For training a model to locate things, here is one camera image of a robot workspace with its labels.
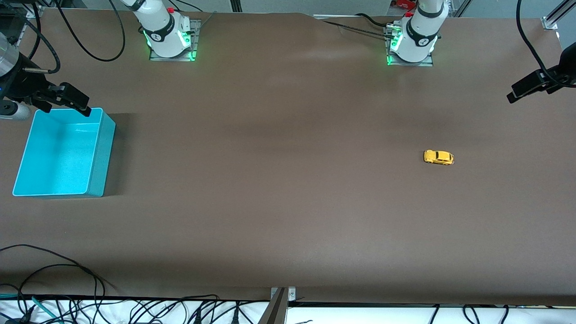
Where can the grey metal bracket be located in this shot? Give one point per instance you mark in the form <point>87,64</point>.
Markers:
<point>292,294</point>

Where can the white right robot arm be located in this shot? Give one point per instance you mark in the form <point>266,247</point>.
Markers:
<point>157,27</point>

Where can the black power plug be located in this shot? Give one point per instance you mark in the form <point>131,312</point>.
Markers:
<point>196,317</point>
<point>236,316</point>

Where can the red object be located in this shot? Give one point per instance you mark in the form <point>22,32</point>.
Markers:
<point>402,3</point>

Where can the aluminium frame profile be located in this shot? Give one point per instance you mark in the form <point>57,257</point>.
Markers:
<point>459,6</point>
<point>550,22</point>

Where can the dark diagonal bar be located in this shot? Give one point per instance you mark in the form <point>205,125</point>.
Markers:
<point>275,312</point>

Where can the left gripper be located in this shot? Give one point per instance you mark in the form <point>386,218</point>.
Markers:
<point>559,72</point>

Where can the yellow toy beetle car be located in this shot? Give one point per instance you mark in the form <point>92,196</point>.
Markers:
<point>438,157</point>

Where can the brown table cover sheet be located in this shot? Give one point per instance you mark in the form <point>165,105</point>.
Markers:
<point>288,180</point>

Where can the dark frame profile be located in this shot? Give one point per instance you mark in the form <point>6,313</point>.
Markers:
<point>236,5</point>

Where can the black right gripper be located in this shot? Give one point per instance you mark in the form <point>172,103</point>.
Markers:
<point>21,86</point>

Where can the teal plastic bin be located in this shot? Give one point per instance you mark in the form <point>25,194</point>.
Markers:
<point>58,157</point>

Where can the black equipment box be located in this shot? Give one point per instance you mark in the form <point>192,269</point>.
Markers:
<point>11,20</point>

